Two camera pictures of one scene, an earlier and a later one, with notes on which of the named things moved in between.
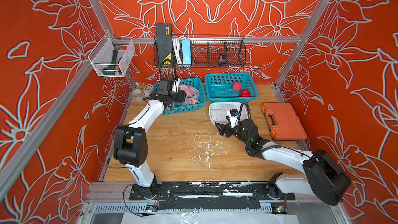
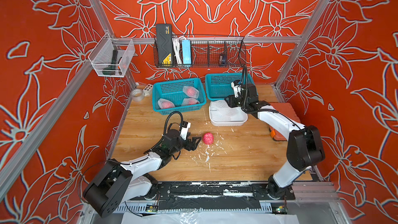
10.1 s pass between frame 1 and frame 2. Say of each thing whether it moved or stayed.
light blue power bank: stayed
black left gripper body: moved
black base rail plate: stayed
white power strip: stayed
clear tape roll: stayed
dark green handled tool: stayed
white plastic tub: stayed
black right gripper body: moved
